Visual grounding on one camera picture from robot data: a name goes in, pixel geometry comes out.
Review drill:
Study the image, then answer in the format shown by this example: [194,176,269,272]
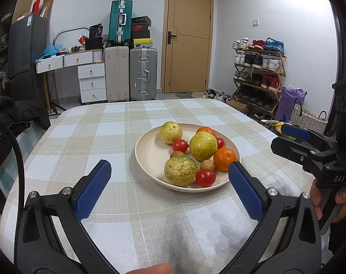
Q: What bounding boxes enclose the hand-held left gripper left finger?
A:
[15,160,122,274]

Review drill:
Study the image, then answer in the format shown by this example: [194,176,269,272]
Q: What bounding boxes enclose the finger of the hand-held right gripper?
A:
[271,136,338,179]
[283,123,338,156]

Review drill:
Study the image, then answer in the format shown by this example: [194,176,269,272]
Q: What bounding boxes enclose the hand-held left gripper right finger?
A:
[219,161,323,274]

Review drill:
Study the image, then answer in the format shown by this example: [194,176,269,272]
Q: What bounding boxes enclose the orange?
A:
[196,126,216,136]
[213,147,237,172]

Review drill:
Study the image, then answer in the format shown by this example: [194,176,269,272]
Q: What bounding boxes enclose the large yellow citrus fruit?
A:
[189,132,218,161]

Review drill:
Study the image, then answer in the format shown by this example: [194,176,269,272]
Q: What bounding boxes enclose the cream round plate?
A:
[135,123,241,192]

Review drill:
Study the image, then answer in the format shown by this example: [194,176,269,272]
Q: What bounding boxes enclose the wrinkled yellow green fruit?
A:
[164,156,198,186]

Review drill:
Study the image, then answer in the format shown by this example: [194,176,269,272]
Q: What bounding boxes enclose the yellow guava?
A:
[160,121,183,144]

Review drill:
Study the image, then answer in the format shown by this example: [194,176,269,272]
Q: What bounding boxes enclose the person's right hand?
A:
[309,181,346,223]

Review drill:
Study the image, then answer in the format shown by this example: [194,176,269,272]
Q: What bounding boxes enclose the person's left hand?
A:
[124,263,171,274]

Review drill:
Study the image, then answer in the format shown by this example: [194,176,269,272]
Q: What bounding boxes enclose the bunch of bananas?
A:
[271,121,296,140]

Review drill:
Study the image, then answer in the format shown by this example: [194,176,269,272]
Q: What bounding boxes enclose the white woven basket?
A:
[290,98,329,134]

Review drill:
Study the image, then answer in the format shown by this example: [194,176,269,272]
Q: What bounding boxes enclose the purple bag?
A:
[275,85,308,122]

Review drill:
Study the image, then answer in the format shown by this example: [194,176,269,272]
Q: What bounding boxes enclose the wooden shoe rack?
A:
[233,47,287,120]

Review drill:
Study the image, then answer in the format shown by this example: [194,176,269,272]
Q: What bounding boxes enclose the small brown cardboard box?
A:
[227,100,248,112]

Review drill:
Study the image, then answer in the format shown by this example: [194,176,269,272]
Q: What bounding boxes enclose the shoe rack with shoes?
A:
[232,37,285,110]

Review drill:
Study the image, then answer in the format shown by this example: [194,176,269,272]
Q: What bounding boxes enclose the scattered sneakers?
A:
[204,89,233,102]

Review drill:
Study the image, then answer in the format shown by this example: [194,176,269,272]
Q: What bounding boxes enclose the white drawer cabinet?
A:
[77,62,107,105]

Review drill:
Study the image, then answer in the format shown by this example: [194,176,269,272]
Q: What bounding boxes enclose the black jacket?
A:
[0,95,51,172]

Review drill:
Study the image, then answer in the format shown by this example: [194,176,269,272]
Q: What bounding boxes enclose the beige suitcase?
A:
[105,46,130,103]

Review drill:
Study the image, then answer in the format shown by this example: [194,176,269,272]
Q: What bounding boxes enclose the silver suitcase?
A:
[129,47,158,101]

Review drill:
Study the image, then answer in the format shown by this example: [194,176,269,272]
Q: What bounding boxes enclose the wooden door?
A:
[161,0,214,93]

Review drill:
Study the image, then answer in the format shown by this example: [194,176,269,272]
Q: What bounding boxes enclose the white desk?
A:
[35,49,105,112]

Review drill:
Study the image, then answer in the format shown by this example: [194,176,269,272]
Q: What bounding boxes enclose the blue plastic bag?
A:
[43,44,62,56]

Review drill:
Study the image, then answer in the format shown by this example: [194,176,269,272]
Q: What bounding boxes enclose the black yellow shoe box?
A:
[133,38,154,49]

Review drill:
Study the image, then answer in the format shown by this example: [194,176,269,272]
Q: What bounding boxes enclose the dark grey refrigerator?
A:
[8,14,49,109]

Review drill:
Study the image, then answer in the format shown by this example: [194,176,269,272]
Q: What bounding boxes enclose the black printed bag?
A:
[89,23,104,39]

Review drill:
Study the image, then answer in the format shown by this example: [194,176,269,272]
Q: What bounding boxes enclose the curved metal bar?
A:
[53,28,89,52]

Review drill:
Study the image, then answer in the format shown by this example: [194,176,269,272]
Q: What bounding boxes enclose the dark shelving unit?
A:
[0,6,13,100]

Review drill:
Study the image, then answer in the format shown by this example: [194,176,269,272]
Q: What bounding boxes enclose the teal suitcase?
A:
[108,0,133,46]

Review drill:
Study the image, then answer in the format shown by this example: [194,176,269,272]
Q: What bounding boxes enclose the open brown cardboard box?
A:
[40,0,54,20]

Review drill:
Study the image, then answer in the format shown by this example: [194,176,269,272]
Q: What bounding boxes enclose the black cable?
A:
[0,114,25,263]

